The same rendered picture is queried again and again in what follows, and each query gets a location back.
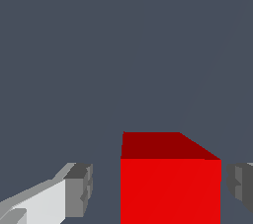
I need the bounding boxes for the red cube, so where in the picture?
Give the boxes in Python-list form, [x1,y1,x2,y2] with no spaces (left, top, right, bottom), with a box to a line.
[120,130,222,224]

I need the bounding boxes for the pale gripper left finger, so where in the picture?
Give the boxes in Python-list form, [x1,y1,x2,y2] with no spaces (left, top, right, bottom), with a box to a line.
[0,162,94,224]

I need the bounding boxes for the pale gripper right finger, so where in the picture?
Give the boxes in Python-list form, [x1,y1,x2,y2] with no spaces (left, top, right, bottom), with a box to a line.
[225,162,253,214]

